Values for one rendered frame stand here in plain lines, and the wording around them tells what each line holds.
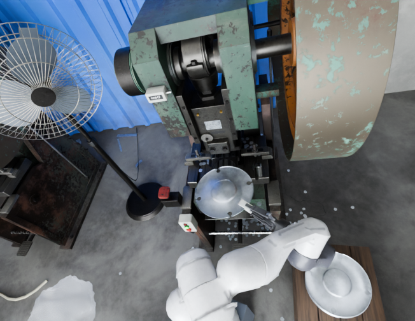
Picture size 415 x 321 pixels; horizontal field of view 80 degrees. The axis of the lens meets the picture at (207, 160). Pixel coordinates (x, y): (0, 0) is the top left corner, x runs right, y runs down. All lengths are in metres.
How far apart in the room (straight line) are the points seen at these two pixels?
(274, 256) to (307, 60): 0.50
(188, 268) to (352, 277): 0.97
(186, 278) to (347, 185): 1.68
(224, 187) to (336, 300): 0.74
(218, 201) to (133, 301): 1.15
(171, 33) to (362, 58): 0.57
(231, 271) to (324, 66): 0.52
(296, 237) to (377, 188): 1.48
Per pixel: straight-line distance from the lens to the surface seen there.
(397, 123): 2.68
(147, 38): 0.91
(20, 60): 1.37
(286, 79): 1.26
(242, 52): 0.84
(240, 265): 0.68
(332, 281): 1.47
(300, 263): 0.93
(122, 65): 1.02
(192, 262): 0.72
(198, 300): 0.70
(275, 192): 1.35
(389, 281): 1.97
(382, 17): 0.62
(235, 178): 1.23
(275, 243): 0.76
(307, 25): 0.59
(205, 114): 1.06
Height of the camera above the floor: 1.82
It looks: 51 degrees down
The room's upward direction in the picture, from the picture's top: 21 degrees counter-clockwise
